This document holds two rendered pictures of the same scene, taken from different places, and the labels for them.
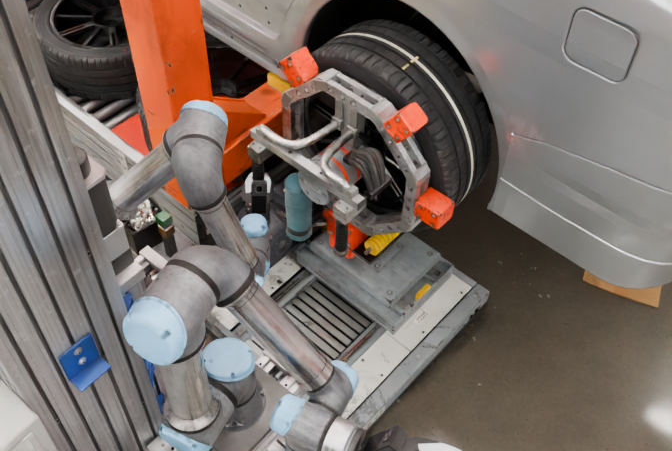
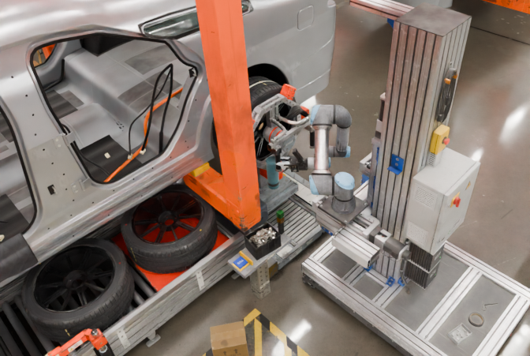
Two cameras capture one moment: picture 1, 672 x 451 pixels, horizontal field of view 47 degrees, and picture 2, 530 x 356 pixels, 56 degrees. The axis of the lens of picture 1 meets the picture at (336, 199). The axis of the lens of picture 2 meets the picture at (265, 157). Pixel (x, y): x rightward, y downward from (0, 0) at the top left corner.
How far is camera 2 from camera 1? 312 cm
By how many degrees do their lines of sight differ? 55
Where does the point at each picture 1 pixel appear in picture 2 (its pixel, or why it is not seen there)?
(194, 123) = (327, 107)
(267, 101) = (208, 177)
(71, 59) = (117, 293)
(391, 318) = (293, 186)
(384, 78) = (270, 90)
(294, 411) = not seen: hidden behind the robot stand
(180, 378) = not seen: hidden behind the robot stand
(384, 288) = (284, 181)
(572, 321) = not seen: hidden behind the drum
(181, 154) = (341, 111)
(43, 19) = (66, 315)
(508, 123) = (290, 70)
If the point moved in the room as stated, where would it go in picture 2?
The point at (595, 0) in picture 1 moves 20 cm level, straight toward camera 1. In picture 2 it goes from (300, 6) to (327, 10)
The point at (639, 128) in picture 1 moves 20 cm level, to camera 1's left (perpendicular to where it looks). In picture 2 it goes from (319, 30) to (319, 43)
